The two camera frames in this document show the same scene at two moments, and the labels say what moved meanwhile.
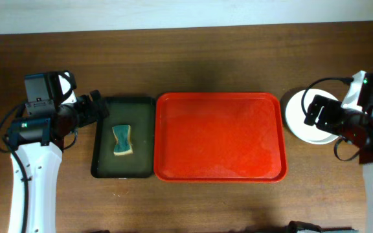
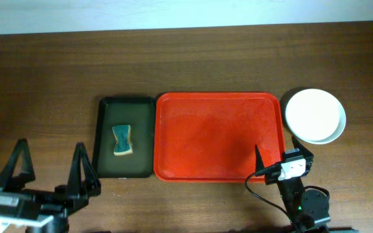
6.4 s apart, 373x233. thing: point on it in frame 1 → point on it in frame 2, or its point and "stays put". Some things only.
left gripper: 89,107 → 47,195
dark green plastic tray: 139,114 stays put
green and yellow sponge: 124,145 stays put
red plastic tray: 220,137 stays put
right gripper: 321,112 → 271,178
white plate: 295,117 stays put
